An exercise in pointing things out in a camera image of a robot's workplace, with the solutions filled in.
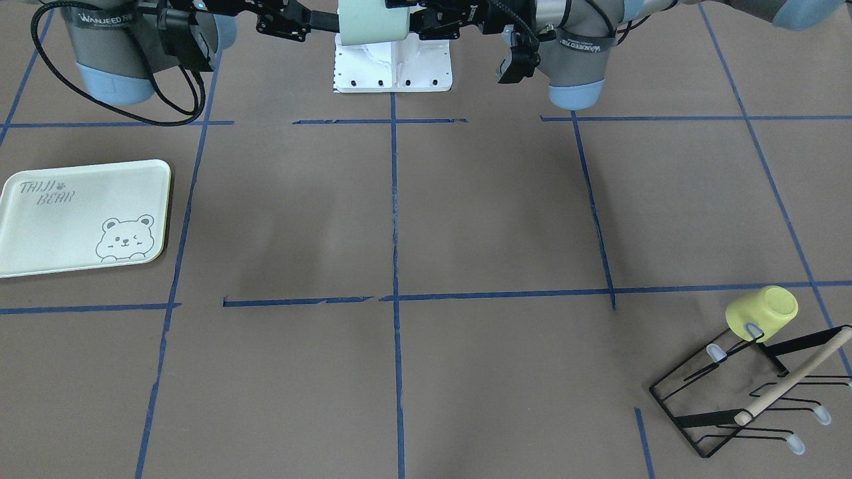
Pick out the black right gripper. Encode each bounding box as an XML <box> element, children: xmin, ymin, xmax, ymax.
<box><xmin>166</xmin><ymin>1</ymin><xmax>340</xmax><ymax>42</ymax></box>

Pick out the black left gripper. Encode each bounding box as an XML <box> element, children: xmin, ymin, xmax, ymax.
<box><xmin>409</xmin><ymin>1</ymin><xmax>536</xmax><ymax>41</ymax></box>

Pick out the light green cup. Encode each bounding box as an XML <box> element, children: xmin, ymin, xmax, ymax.
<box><xmin>337</xmin><ymin>1</ymin><xmax>409</xmax><ymax>46</ymax></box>

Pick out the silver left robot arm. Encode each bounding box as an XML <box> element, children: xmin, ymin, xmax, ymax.
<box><xmin>411</xmin><ymin>1</ymin><xmax>678</xmax><ymax>111</ymax></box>

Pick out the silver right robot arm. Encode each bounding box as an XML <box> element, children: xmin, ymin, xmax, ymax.
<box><xmin>39</xmin><ymin>1</ymin><xmax>339</xmax><ymax>105</ymax></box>

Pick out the pale green bear tray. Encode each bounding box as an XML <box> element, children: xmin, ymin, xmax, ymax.
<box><xmin>1</xmin><ymin>160</ymin><xmax>172</xmax><ymax>278</ymax></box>

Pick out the yellow cup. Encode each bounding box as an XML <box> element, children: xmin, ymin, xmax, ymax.
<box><xmin>725</xmin><ymin>285</ymin><xmax>799</xmax><ymax>343</ymax></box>

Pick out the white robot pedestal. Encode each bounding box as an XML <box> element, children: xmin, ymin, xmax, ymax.
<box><xmin>333</xmin><ymin>33</ymin><xmax>453</xmax><ymax>94</ymax></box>

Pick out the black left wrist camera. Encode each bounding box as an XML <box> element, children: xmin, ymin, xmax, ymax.
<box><xmin>496</xmin><ymin>31</ymin><xmax>540</xmax><ymax>84</ymax></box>

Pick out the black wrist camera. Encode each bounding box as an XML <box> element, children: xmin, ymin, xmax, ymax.
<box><xmin>496</xmin><ymin>31</ymin><xmax>540</xmax><ymax>84</ymax></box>
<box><xmin>157</xmin><ymin>6</ymin><xmax>218</xmax><ymax>72</ymax></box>

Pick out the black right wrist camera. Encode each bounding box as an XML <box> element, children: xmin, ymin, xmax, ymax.
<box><xmin>157</xmin><ymin>6</ymin><xmax>218</xmax><ymax>72</ymax></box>

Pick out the black wire cup rack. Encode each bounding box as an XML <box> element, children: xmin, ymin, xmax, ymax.
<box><xmin>648</xmin><ymin>325</ymin><xmax>850</xmax><ymax>458</ymax></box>

